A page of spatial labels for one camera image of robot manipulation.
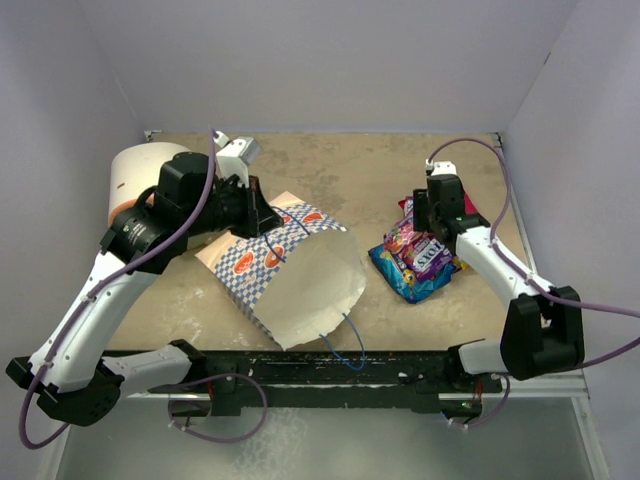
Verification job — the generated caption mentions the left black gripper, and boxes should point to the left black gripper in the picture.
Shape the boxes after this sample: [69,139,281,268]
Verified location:
[184,174,284,240]

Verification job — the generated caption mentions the pink chips bag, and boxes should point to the pink chips bag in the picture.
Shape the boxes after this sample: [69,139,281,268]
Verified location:
[398,194,478,215]

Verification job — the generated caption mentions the blue Slendy snack bag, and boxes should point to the blue Slendy snack bag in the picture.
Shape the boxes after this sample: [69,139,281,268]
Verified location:
[368,244,456,304]

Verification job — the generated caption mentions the checkered paper bag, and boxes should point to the checkered paper bag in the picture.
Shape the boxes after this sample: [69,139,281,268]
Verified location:
[196,192,367,351]

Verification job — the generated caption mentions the purple Fox's berries bag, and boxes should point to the purple Fox's berries bag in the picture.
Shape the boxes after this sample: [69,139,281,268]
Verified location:
[383,196,426,254]

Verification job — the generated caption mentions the orange Fox's candy bag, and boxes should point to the orange Fox's candy bag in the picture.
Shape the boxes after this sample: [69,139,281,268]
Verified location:
[452,256,470,271]

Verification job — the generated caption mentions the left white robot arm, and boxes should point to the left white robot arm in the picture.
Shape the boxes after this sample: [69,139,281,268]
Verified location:
[6,152,283,426]

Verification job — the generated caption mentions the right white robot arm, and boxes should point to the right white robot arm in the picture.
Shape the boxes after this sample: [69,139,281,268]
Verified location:
[413,173,585,391]

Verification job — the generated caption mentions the cream and orange cylinder box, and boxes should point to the cream and orange cylinder box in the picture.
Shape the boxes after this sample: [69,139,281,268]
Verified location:
[107,142,190,226]

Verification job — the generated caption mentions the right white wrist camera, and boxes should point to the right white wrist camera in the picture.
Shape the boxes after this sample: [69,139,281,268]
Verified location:
[425,159,457,177]

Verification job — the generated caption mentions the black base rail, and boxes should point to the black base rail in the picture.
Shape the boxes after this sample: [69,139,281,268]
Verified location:
[152,350,503,418]

